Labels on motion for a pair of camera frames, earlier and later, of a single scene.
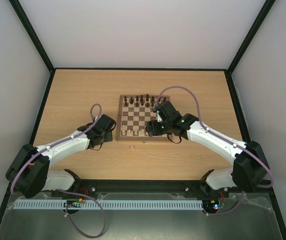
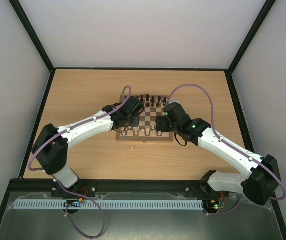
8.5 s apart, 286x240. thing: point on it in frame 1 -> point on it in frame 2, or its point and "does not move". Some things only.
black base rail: [140, 186] does not move
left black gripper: [110, 136] -> [136, 123]
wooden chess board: [135, 111] does not move
